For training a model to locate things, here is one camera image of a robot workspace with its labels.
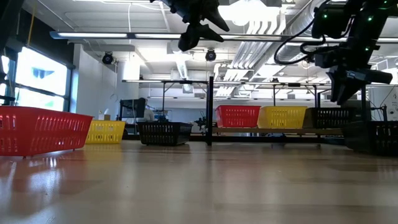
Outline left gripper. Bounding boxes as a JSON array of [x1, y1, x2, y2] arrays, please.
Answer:
[[150, 0, 231, 53]]

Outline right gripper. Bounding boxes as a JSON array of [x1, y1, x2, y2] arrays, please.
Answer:
[[313, 42, 394, 106]]

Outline yellow plastic basket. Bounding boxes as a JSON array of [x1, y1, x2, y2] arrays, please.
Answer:
[[257, 106, 308, 129], [85, 120, 126, 145]]

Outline red plastic basket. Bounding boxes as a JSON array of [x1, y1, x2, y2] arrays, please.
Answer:
[[0, 105, 94, 157], [215, 105, 261, 129]]

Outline white ceiling pipes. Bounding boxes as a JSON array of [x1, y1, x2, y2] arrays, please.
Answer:
[[229, 18, 282, 71]]

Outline black computer monitor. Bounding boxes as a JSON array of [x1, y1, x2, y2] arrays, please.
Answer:
[[119, 98, 146, 119]]

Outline black beam with strip lights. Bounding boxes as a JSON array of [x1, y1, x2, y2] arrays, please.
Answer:
[[49, 30, 398, 44]]

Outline large bright window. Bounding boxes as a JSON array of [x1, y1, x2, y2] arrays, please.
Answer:
[[0, 46, 74, 113]]

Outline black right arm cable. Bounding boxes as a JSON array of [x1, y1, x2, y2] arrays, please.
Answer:
[[273, 17, 327, 67]]

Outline silver ventilation duct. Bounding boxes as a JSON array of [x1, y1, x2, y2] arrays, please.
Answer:
[[275, 0, 343, 65]]

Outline black background workstation frame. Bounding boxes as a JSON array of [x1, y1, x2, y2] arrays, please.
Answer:
[[123, 79, 208, 124]]

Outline black metal shelf frame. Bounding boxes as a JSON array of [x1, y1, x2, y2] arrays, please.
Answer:
[[206, 76, 368, 147]]

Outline black aluminium table frame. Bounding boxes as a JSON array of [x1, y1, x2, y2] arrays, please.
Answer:
[[124, 133, 346, 146]]

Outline yellow hanging cable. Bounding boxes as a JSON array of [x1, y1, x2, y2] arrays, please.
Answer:
[[27, 4, 35, 47]]

